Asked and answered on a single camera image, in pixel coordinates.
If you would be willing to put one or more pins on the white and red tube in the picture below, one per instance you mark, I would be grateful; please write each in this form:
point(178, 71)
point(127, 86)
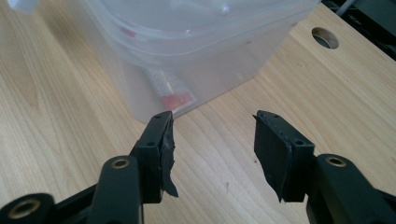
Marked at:
point(172, 93)

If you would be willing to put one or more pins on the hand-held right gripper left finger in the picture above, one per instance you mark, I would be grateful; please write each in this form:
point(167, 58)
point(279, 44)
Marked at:
point(152, 149)

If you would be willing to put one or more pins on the clear plastic storage box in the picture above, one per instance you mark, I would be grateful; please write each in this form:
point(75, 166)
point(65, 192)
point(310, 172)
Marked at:
point(193, 46)

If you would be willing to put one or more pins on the grey metal stand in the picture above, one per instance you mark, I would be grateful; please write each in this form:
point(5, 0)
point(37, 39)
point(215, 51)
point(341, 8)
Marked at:
point(345, 6)

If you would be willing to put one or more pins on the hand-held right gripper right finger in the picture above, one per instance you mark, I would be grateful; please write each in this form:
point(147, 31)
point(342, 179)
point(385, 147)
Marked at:
point(280, 155)

